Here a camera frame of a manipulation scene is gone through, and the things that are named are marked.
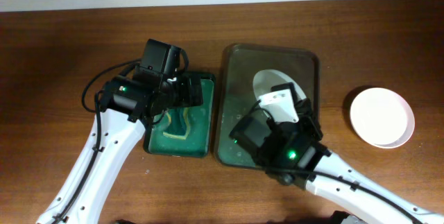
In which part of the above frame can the small green tray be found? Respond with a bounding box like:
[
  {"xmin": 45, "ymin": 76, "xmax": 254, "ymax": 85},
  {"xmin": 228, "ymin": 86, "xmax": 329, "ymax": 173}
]
[{"xmin": 143, "ymin": 71, "xmax": 216, "ymax": 158}]

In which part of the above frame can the grey-white plate with green stain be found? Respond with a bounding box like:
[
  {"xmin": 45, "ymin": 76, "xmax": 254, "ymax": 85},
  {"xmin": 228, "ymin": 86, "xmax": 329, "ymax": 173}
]
[{"xmin": 253, "ymin": 69, "xmax": 306, "ymax": 101}]

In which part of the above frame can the green yellow scrubbing sponge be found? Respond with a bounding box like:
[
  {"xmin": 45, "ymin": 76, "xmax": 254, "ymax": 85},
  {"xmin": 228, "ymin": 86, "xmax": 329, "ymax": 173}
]
[{"xmin": 162, "ymin": 107, "xmax": 191, "ymax": 140}]

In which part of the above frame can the pinkish white plate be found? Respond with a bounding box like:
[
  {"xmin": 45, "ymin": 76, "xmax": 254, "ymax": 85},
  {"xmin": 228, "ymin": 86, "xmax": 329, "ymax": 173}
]
[{"xmin": 349, "ymin": 87, "xmax": 416, "ymax": 149}]

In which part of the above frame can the large dark serving tray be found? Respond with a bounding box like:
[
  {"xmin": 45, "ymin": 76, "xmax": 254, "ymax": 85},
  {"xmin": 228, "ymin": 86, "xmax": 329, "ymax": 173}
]
[{"xmin": 214, "ymin": 44, "xmax": 320, "ymax": 169}]

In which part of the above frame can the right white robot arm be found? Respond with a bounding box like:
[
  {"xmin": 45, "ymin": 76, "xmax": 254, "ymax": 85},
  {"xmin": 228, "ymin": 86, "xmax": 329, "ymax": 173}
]
[{"xmin": 229, "ymin": 83, "xmax": 443, "ymax": 224}]

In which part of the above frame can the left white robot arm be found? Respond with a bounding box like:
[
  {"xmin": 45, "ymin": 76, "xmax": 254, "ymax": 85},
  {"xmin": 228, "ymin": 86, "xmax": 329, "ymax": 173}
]
[{"xmin": 37, "ymin": 39, "xmax": 203, "ymax": 223}]

